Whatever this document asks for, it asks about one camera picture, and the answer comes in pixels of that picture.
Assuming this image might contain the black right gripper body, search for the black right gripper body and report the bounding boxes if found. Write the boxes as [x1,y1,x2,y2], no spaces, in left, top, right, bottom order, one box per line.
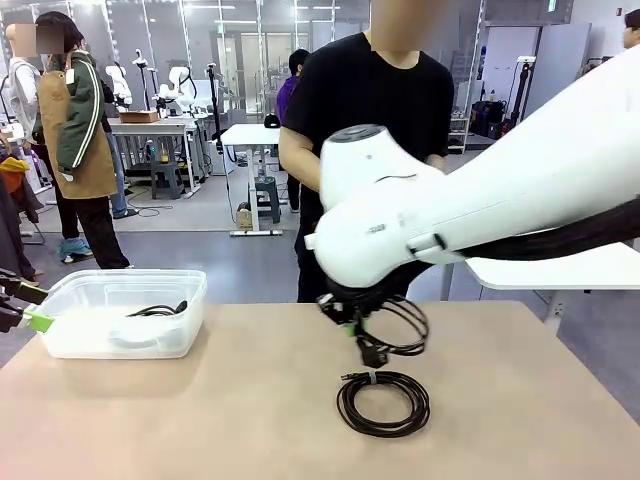
[317,284,381,326]

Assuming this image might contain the black power cable with plug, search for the black power cable with plug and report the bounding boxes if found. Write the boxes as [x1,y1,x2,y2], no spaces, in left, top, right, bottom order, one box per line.
[349,294,431,371]

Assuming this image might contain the black cable with grey tie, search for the black cable with grey tie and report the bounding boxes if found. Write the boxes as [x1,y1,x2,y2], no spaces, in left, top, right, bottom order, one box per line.
[336,370,431,439]

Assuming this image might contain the thin black cable coil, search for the thin black cable coil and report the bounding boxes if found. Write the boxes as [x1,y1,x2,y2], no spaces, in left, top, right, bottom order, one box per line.
[108,299,189,350]

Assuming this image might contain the person's right forearm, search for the person's right forearm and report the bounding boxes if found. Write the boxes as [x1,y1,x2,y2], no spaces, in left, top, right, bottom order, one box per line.
[278,127,324,191]

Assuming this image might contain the clear plastic storage bin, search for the clear plastic storage bin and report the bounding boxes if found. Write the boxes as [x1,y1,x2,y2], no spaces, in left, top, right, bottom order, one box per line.
[23,268,209,360]

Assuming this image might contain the grey step stool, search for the grey step stool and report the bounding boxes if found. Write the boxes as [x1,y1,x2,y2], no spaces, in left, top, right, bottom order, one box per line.
[248,175,282,225]

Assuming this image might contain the person in apron and green jacket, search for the person in apron and green jacket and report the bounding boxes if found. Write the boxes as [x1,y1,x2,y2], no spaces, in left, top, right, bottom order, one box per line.
[30,10,132,271]

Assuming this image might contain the dark grey stool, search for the dark grey stool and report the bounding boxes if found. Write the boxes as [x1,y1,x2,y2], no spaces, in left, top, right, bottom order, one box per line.
[149,160,185,200]

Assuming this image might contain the white table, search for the white table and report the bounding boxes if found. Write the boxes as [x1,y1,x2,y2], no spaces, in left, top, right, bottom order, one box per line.
[442,242,640,331]

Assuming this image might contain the white standing desk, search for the white standing desk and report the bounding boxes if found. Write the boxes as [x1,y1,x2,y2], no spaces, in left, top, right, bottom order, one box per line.
[220,123,284,237]

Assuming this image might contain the wooden shoe rack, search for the wooden shoe rack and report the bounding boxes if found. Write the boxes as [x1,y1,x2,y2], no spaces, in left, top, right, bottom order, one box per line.
[447,112,471,154]

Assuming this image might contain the grey workbench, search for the grey workbench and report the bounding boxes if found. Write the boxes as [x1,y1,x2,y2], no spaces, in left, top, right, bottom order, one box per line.
[107,117,209,194]

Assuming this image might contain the person in purple hoodie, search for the person in purple hoodie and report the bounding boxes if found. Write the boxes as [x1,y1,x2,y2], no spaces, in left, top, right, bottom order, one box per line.
[275,48,314,214]

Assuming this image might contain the person in black t-shirt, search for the person in black t-shirt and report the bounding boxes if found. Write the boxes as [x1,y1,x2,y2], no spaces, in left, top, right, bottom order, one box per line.
[278,0,455,304]

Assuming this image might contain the black bags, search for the black bags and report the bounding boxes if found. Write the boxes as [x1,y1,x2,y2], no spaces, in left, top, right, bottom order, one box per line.
[471,99,516,140]

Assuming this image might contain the black tripod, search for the black tripod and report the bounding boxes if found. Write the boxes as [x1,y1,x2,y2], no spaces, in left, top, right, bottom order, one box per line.
[207,62,227,151]

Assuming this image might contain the black stand with white head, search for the black stand with white head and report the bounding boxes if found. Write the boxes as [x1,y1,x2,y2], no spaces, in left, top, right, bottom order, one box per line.
[509,55,537,124]

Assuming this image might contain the person with dark hair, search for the person with dark hair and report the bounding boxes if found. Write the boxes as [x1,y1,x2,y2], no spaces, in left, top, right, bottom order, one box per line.
[623,9,640,50]

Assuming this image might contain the black cable sleeve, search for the black cable sleeve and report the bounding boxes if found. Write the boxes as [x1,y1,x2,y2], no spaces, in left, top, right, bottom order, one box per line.
[462,197,640,262]

